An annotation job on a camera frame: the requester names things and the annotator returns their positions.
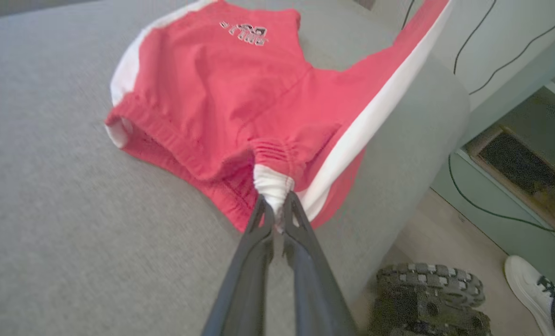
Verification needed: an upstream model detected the large grey sofa seat cushion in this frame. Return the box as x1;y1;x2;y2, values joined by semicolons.
0;0;471;336

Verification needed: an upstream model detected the thin black wall cable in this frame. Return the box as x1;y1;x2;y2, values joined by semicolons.
447;153;555;235
469;9;555;96
453;0;498;75
401;0;416;30

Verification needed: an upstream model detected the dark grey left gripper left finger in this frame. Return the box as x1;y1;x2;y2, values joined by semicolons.
203;196;276;336

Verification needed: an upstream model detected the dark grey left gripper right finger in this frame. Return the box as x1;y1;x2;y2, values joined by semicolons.
282;191;358;336

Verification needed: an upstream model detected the wood framed dark panel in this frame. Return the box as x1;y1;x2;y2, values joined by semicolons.
464;124;555;232

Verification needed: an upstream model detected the red and white sports garment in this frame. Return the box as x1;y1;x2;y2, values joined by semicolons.
105;0;453;234

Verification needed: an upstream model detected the white sneaker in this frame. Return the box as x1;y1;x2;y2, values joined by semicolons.
505;255;555;336

